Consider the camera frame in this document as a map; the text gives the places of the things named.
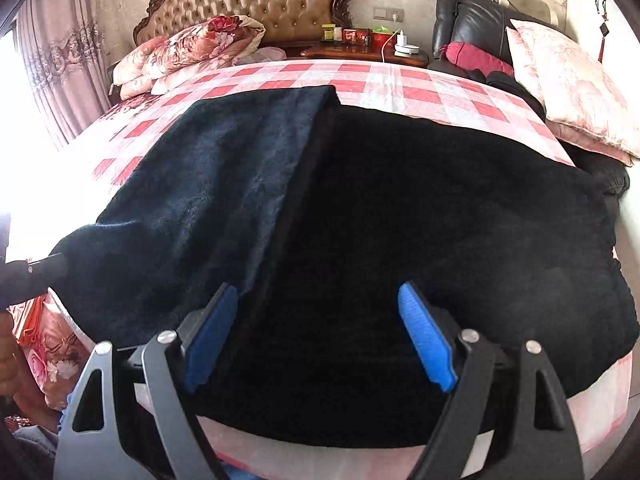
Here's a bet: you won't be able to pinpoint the red hanging ornament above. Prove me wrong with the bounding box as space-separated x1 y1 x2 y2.
594 0 612 63

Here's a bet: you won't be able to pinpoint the pink embroidered curtain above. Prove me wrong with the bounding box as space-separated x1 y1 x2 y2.
15 0 113 148

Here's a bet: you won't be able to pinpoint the black pants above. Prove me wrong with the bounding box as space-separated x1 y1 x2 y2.
50 85 640 448

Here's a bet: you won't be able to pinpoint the floral satin bedspread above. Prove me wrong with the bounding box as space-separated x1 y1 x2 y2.
12 294 88 413

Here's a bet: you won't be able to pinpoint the black leather armchair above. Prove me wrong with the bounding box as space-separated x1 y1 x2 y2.
427 0 631 201

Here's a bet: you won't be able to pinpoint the maroon cushion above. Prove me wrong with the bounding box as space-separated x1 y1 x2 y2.
440 41 516 78

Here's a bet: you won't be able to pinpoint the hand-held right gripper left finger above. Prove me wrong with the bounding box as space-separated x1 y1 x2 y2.
52 282 240 480

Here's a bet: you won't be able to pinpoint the pale pink pillow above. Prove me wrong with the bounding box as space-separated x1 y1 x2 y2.
245 46 287 65

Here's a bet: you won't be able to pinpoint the person's left hand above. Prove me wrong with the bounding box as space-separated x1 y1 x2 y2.
0 310 21 401

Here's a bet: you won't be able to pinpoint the person's legs in jeans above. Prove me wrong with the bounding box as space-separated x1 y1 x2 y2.
10 410 66 466

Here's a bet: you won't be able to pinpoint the dark clothes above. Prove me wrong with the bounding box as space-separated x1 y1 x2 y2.
467 69 546 111

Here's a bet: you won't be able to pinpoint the tufted carved headboard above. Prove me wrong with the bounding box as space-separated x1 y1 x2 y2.
132 0 355 48

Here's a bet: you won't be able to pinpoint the pink satin pillow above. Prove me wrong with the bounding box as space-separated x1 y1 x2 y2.
112 36 166 101

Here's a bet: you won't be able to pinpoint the bed with pink checked sheet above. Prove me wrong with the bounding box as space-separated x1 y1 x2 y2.
10 59 636 480

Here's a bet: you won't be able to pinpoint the pink floral square pillow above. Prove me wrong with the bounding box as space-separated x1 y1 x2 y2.
506 19 640 166

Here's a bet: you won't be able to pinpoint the beige headrest cushion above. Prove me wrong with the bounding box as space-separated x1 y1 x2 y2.
502 0 557 21

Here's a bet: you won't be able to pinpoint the folded floral quilt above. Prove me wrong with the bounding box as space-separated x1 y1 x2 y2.
150 15 267 87

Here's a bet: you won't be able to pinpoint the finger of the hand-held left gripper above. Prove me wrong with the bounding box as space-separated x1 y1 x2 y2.
24 252 70 295

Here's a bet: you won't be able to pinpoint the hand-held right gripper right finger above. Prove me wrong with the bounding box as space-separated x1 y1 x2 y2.
397 281 586 480

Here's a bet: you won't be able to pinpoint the wooden nightstand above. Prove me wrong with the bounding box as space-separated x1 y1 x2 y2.
300 40 430 67

